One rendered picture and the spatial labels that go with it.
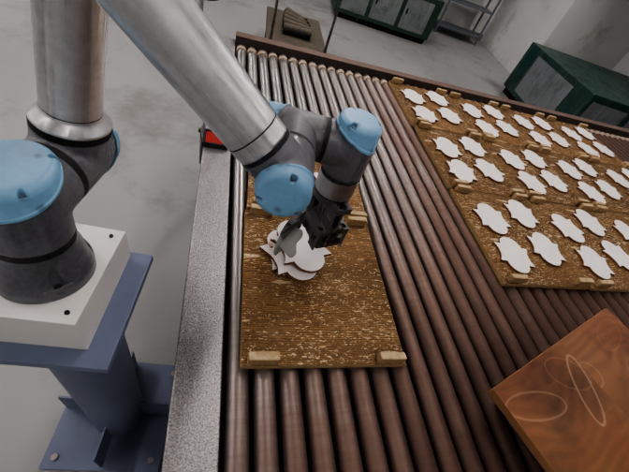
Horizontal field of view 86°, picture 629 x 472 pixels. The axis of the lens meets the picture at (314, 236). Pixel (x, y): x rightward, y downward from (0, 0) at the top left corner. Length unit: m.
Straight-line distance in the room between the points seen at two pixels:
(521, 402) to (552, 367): 0.13
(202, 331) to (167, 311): 1.07
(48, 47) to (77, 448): 1.34
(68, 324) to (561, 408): 0.89
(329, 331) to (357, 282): 0.16
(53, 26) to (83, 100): 0.10
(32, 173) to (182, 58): 0.30
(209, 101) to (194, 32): 0.06
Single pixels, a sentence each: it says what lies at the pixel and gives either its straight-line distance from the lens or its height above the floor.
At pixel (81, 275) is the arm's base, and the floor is 0.99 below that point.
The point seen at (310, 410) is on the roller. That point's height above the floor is 0.91.
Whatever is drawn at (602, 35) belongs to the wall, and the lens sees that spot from 8.01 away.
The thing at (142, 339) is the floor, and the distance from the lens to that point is 1.74.
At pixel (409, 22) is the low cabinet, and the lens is 6.83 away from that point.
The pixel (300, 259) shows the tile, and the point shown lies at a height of 0.98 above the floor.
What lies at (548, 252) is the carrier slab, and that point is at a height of 0.95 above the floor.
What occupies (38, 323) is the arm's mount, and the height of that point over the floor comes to 0.96.
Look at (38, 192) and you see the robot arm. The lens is 0.60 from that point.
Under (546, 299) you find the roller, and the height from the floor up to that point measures 0.92.
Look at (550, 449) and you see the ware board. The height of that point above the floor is 1.04.
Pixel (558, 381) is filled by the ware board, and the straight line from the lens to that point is 0.88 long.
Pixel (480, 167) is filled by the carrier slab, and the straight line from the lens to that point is 1.58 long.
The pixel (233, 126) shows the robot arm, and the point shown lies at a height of 1.36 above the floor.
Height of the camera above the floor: 1.58
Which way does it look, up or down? 46 degrees down
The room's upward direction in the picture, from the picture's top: 23 degrees clockwise
